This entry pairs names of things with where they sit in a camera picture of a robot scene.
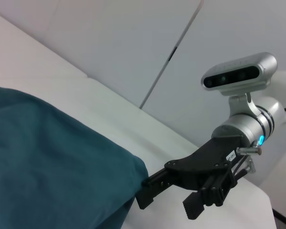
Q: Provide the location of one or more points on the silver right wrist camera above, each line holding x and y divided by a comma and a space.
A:
238, 76

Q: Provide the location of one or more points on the blue-green short-sleeved shirt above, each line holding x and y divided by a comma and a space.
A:
50, 155

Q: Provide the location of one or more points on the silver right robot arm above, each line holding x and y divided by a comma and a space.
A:
264, 121

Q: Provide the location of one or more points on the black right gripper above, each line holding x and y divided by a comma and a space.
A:
205, 164

